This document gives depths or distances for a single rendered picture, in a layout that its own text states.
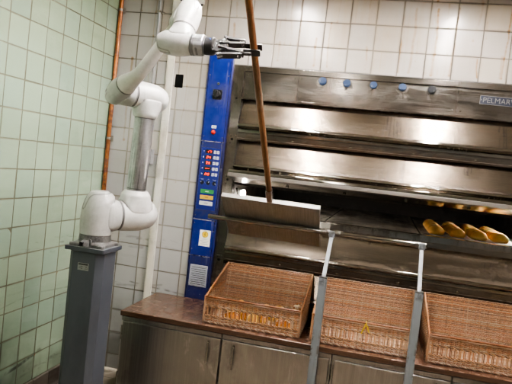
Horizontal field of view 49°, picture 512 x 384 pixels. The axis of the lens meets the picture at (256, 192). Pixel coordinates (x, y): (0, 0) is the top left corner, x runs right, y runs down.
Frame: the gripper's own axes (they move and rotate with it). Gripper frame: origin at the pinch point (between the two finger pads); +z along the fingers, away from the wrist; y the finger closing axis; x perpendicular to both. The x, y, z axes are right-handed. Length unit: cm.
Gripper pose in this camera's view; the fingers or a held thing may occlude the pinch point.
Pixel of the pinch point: (253, 49)
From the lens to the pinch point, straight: 237.4
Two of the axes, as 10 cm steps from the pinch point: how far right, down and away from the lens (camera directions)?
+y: -2.3, 7.7, -6.0
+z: 9.7, 1.3, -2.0
